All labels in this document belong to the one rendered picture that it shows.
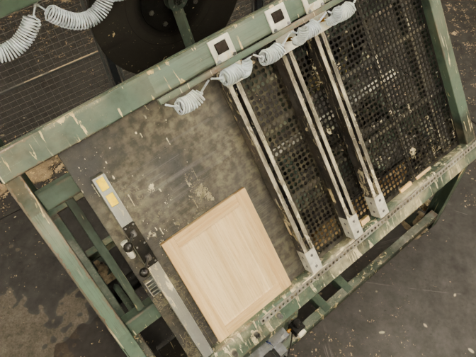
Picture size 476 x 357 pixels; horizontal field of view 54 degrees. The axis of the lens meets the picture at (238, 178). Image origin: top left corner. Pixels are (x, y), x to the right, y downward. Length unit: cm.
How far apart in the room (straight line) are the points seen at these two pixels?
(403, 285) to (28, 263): 266
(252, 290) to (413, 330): 140
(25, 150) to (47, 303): 203
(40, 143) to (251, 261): 104
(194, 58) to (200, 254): 81
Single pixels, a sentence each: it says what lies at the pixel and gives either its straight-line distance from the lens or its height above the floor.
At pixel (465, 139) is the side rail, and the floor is 94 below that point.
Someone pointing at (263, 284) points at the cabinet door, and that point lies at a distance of 224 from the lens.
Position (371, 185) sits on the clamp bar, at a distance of 244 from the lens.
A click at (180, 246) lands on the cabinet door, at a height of 131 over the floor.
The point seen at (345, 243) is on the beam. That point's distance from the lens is 245.
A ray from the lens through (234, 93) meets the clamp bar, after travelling 193.
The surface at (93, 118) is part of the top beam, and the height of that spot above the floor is 187.
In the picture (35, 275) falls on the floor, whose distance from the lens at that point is 372.
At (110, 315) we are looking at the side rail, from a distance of 195.
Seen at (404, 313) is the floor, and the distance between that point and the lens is 335.
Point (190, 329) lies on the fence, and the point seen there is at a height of 104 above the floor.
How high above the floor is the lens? 303
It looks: 53 degrees down
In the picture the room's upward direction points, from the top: 6 degrees counter-clockwise
